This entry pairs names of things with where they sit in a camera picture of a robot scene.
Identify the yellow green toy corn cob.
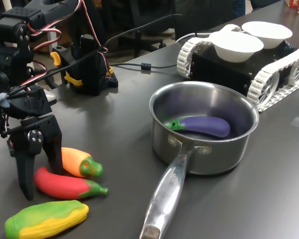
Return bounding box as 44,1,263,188
4,199,90,239

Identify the white bowl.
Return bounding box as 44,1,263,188
208,31,265,63
241,21,294,50

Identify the purple toy aubergine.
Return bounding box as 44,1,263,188
167,116,231,138

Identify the black yellow table clamp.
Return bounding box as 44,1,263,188
64,70,85,87
50,45,73,75

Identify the silver flat device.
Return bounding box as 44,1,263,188
46,90,58,103

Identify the thin white cable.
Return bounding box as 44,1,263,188
175,31,213,43

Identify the red white black servo wire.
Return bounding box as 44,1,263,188
8,59,50,95

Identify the black office chair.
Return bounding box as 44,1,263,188
107,0,176,59

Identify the black vehicle with white tracks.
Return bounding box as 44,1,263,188
176,23,299,113

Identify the orange toy carrot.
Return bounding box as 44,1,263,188
61,147,104,178

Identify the steel pan with long handle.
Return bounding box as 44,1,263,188
139,81,261,239

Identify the red toy chilli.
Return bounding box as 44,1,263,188
33,166,109,200

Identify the black power cable with ferrite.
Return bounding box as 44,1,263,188
109,62,180,72

